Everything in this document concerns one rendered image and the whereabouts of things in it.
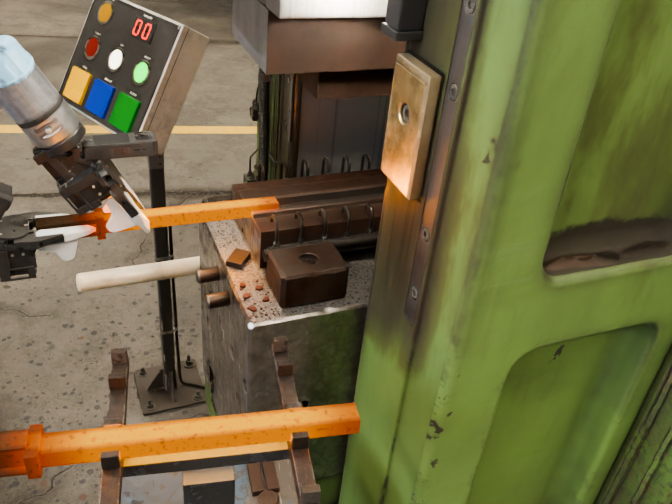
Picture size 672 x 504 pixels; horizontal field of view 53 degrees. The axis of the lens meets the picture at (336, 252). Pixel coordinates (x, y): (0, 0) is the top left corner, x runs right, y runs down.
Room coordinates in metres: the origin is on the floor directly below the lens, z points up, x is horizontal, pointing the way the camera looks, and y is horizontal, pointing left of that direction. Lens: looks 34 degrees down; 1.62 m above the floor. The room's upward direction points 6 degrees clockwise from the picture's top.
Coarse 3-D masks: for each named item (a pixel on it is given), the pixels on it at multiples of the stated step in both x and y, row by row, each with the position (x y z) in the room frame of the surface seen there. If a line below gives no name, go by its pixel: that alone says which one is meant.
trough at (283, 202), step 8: (336, 192) 1.13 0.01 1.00; (344, 192) 1.14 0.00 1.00; (352, 192) 1.14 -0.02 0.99; (360, 192) 1.15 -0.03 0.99; (368, 192) 1.16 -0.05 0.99; (376, 192) 1.16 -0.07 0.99; (280, 200) 1.08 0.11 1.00; (288, 200) 1.09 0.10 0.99; (296, 200) 1.09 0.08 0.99; (304, 200) 1.10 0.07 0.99; (312, 200) 1.11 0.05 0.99; (320, 200) 1.11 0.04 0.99; (328, 200) 1.12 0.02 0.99; (336, 200) 1.12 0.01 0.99
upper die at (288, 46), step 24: (240, 0) 1.10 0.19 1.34; (240, 24) 1.10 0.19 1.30; (264, 24) 0.98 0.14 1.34; (288, 24) 0.98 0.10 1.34; (312, 24) 1.00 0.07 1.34; (336, 24) 1.02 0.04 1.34; (360, 24) 1.03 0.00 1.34; (264, 48) 0.98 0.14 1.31; (288, 48) 0.98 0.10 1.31; (312, 48) 1.00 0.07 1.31; (336, 48) 1.02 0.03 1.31; (360, 48) 1.03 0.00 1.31; (384, 48) 1.05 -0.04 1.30; (264, 72) 0.98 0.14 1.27; (288, 72) 0.99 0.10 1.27; (312, 72) 1.00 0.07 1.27
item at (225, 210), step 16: (96, 208) 0.95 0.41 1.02; (160, 208) 0.98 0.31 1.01; (176, 208) 0.99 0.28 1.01; (192, 208) 1.00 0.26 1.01; (208, 208) 1.00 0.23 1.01; (224, 208) 1.01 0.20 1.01; (240, 208) 1.02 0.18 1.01; (256, 208) 1.03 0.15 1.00; (272, 208) 1.04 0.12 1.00; (48, 224) 0.89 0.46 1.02; (64, 224) 0.89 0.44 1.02; (80, 224) 0.91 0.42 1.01; (96, 224) 0.91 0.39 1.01; (160, 224) 0.96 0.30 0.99; (176, 224) 0.97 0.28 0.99
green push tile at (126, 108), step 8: (120, 96) 1.39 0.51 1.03; (128, 96) 1.38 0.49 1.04; (120, 104) 1.38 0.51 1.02; (128, 104) 1.37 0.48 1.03; (136, 104) 1.36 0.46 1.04; (112, 112) 1.38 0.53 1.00; (120, 112) 1.37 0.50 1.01; (128, 112) 1.36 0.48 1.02; (136, 112) 1.35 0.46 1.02; (112, 120) 1.37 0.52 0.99; (120, 120) 1.36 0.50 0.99; (128, 120) 1.34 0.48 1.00; (120, 128) 1.34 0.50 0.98; (128, 128) 1.33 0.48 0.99
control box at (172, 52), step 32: (96, 0) 1.61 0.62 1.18; (96, 32) 1.55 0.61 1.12; (128, 32) 1.49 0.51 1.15; (160, 32) 1.44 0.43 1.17; (192, 32) 1.43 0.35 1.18; (96, 64) 1.50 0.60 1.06; (128, 64) 1.44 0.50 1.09; (160, 64) 1.39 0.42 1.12; (192, 64) 1.43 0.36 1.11; (64, 96) 1.51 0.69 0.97; (160, 96) 1.36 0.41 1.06; (160, 128) 1.36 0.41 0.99
